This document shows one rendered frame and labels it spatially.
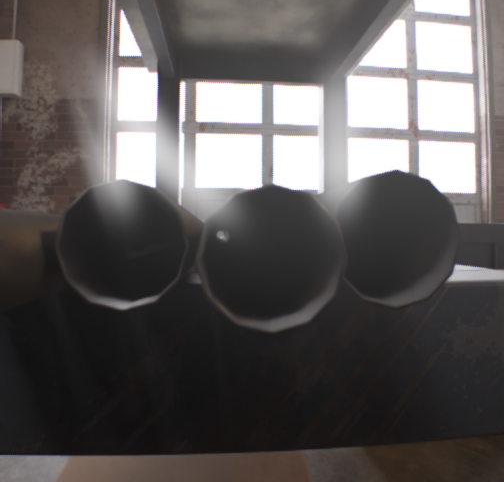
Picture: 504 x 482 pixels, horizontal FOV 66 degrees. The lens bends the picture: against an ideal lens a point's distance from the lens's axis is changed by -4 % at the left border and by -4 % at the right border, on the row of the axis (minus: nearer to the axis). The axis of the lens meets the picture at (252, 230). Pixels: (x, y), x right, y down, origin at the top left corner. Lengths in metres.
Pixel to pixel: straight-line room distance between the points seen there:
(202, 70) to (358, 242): 1.33
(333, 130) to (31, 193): 2.73
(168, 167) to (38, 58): 2.66
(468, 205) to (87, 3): 3.77
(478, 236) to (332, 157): 0.97
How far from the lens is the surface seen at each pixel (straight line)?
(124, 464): 0.37
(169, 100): 1.42
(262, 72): 1.47
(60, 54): 3.83
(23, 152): 3.71
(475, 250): 0.50
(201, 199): 3.38
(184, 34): 1.35
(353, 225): 0.16
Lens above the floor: 0.23
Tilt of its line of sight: 1 degrees up
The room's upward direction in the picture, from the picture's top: straight up
